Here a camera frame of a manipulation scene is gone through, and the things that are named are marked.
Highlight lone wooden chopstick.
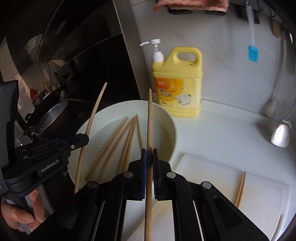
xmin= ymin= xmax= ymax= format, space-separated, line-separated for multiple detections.
xmin=85 ymin=116 xmax=128 ymax=181

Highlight black gas stove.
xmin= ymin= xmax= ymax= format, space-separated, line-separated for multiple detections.
xmin=1 ymin=1 xmax=142 ymax=143

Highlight blue silicone brush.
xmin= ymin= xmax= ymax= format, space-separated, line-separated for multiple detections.
xmin=245 ymin=1 xmax=258 ymax=62

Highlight white plastic cutting board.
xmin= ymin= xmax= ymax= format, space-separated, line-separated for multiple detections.
xmin=122 ymin=153 xmax=292 ymax=241

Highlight pink dish cloth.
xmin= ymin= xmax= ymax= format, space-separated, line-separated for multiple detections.
xmin=154 ymin=0 xmax=229 ymax=13

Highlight condiment bottles in background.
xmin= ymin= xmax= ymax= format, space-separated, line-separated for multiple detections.
xmin=30 ymin=80 xmax=57 ymax=100

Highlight yellow dish soap bottle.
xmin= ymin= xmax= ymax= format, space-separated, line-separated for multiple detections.
xmin=140 ymin=39 xmax=203 ymax=118

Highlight steel wok spatula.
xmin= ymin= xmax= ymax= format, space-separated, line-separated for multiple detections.
xmin=271 ymin=98 xmax=295 ymax=148

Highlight person's left hand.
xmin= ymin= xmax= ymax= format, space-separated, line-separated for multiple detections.
xmin=1 ymin=188 xmax=46 ymax=232

